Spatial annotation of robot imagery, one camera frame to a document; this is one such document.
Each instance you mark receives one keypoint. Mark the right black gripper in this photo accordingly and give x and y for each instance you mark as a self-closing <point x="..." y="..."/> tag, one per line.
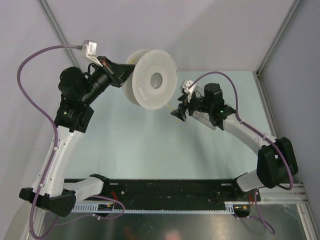
<point x="180" y="112"/>

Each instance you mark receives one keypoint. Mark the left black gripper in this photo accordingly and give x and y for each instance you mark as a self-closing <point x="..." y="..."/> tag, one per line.
<point x="118" y="73"/>

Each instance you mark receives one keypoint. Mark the white plastic spool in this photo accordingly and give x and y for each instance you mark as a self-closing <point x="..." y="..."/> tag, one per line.
<point x="153" y="81"/>

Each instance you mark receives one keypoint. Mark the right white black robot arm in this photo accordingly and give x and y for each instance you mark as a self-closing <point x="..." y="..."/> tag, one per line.
<point x="276" y="161"/>

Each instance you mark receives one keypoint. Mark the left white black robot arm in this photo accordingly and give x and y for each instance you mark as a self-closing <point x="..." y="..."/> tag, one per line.
<point x="78" y="91"/>

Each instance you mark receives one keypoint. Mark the clear plastic box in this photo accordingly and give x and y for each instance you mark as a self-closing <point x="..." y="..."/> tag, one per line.
<point x="217" y="110"/>

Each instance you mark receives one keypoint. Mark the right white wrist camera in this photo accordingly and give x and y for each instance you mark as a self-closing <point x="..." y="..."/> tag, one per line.
<point x="187" y="89"/>

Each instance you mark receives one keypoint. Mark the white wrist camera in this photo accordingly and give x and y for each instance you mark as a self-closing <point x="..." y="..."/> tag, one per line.
<point x="88" y="51"/>
<point x="187" y="89"/>

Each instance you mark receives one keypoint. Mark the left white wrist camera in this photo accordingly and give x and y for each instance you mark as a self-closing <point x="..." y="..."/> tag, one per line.
<point x="88" y="51"/>

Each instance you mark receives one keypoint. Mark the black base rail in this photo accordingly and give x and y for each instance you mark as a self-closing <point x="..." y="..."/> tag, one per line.
<point x="175" y="194"/>

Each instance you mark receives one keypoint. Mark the left aluminium frame post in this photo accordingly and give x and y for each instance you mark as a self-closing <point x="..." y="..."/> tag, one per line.
<point x="48" y="13"/>

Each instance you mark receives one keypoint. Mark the aluminium frame post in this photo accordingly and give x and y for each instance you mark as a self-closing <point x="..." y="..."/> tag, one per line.
<point x="48" y="13"/>
<point x="281" y="33"/>

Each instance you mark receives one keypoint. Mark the right aluminium frame post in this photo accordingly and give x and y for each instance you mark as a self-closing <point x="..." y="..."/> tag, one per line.
<point x="281" y="33"/>

